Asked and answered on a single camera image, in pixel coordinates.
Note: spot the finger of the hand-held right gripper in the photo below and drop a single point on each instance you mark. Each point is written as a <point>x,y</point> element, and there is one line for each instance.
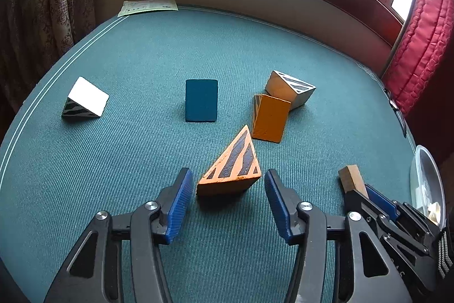
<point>381,200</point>
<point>360,200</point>

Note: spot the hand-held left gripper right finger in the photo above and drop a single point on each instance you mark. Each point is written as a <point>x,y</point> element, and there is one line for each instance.
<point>278,207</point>

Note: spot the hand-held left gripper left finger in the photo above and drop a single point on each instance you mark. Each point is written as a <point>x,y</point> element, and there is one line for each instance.
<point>179,207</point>

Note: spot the brown wooden block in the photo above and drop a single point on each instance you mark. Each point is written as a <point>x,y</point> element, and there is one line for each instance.
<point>351,178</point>

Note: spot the clear plastic container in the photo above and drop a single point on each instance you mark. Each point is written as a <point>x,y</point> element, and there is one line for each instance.
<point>420,168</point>

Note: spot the orange black-striped wooden wedge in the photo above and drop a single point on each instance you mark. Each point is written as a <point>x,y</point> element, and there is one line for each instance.
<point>234,161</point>

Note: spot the blue wooden block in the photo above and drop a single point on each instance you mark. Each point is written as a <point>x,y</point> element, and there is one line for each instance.
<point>201,100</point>

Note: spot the silver black-striped wooden wedge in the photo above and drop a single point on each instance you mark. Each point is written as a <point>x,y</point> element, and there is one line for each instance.
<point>280,84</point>

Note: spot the white black-striped wooden wedge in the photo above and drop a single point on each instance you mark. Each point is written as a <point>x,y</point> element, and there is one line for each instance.
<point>88,95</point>

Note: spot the black clip on table edge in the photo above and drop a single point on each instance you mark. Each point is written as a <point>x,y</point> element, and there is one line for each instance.
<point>394,106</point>

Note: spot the red quilted curtain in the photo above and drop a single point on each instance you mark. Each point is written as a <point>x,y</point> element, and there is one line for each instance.
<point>425,40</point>

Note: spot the printed paper sheet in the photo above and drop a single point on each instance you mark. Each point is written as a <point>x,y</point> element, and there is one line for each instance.
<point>149,6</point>

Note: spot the beige patterned curtain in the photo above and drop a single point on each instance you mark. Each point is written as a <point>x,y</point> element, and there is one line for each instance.
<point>46,4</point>

